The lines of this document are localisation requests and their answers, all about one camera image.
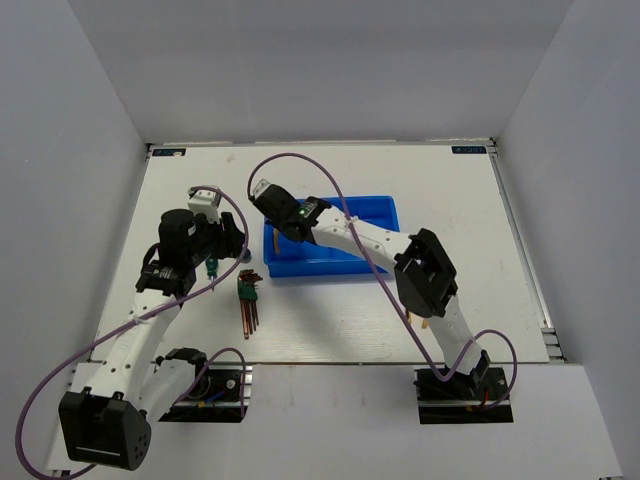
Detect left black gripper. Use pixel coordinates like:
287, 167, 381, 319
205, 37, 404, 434
186, 210, 248, 266

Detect green hex key set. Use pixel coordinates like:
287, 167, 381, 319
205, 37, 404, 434
236, 269, 263, 340

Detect yellow black needle-nose pliers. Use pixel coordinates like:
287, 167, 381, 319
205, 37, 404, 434
272, 228, 280, 256

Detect yellow black cutting pliers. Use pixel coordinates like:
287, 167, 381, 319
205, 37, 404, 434
406, 310, 429, 329

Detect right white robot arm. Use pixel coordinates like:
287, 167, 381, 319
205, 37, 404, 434
249, 180, 490, 399

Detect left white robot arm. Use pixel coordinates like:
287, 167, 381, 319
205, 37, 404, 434
58, 209, 247, 471

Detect blue divided plastic bin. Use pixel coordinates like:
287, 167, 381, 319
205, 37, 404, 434
263, 196, 409, 278

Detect left blue corner label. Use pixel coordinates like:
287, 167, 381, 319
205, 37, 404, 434
151, 148, 186, 157

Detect blue corner label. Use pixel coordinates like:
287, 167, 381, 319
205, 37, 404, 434
451, 145, 487, 155
151, 148, 186, 157

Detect right blue corner label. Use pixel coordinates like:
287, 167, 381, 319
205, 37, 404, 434
451, 145, 487, 155

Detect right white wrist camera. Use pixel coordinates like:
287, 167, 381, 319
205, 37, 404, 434
251, 179, 271, 200

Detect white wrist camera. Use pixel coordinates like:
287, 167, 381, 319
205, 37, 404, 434
251, 179, 271, 200
187, 187, 222, 224

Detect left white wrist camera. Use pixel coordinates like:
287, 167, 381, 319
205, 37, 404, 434
187, 187, 222, 224

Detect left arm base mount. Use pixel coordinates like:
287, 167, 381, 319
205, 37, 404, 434
160, 366, 252, 424

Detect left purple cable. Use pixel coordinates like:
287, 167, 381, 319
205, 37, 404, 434
14, 185, 251, 475

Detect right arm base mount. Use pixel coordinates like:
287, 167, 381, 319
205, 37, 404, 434
414, 367, 514, 425

